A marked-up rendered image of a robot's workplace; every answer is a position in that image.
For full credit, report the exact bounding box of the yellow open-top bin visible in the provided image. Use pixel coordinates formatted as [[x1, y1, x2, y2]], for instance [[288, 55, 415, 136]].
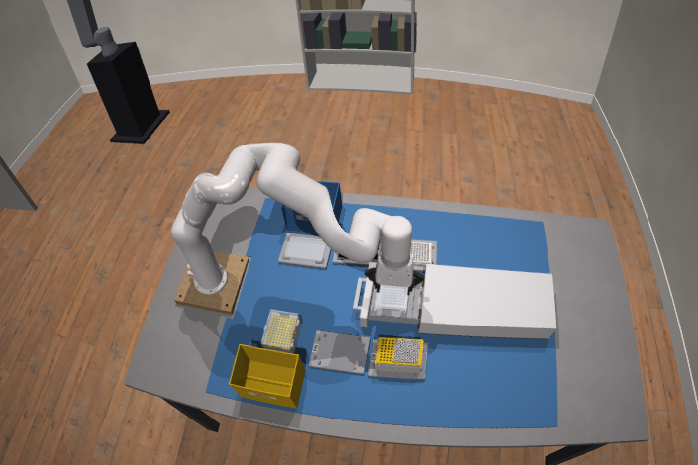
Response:
[[229, 344, 305, 409]]

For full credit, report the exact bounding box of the blue bench mat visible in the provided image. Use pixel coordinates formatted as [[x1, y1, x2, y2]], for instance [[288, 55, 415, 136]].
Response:
[[206, 198, 557, 428]]

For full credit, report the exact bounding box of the dark blue open-top bin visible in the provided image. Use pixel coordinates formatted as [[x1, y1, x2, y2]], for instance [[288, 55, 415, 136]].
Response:
[[281, 181, 342, 233]]

